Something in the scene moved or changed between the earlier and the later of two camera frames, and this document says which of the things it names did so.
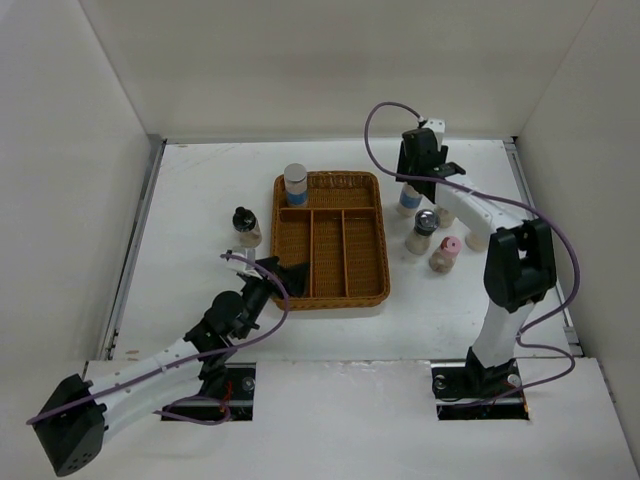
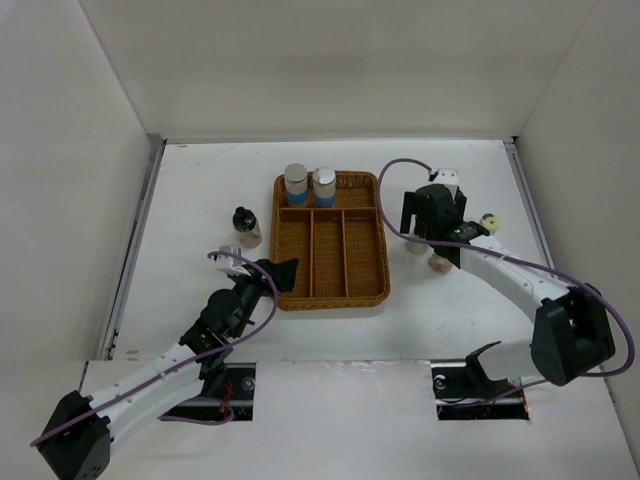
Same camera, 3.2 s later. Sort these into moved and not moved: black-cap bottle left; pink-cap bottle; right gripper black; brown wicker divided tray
Moved: right gripper black
Not moved: black-cap bottle left; pink-cap bottle; brown wicker divided tray
